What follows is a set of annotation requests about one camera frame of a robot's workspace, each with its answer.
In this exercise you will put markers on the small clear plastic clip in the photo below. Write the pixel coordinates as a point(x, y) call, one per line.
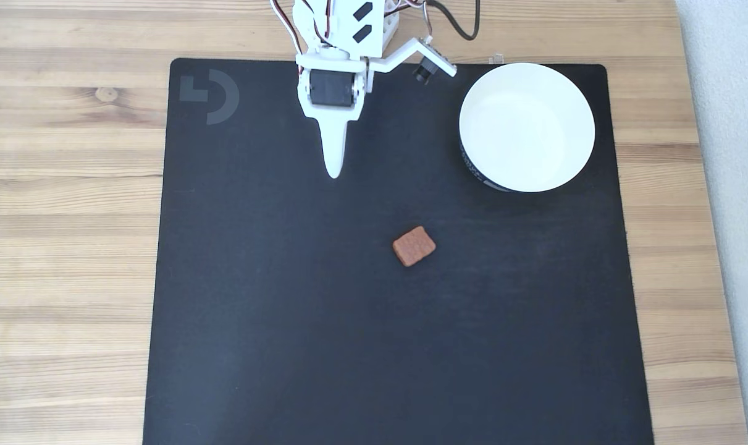
point(496, 59)

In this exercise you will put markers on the camera module on white bracket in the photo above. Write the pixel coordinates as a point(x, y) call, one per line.
point(438, 62)

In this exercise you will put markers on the white round plate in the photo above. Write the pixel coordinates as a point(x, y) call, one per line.
point(528, 123)

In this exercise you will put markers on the brown square toy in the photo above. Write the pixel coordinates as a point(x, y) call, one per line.
point(414, 246)

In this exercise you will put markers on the black desk mat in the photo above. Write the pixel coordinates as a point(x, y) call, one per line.
point(287, 309)

